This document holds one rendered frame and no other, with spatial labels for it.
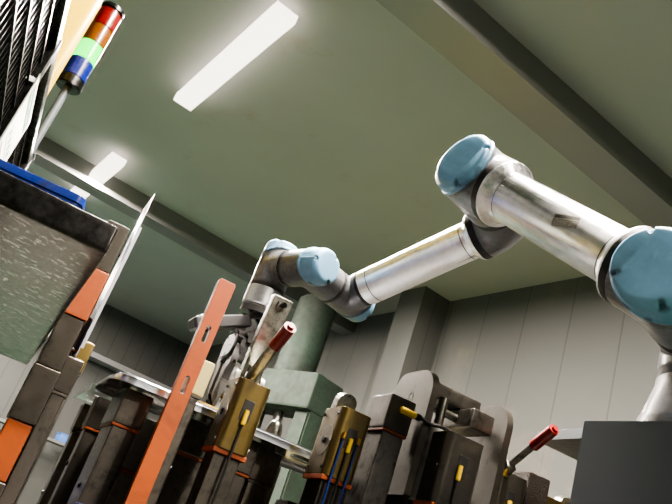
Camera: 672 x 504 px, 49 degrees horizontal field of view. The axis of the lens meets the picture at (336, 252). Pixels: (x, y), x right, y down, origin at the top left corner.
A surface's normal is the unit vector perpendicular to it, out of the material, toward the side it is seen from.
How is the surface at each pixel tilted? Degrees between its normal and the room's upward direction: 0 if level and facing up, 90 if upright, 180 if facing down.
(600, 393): 90
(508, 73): 180
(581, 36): 180
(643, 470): 90
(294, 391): 90
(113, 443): 90
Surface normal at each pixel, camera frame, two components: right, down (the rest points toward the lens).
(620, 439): -0.77, -0.47
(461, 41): -0.31, 0.86
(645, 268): -0.56, -0.44
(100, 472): 0.44, -0.25
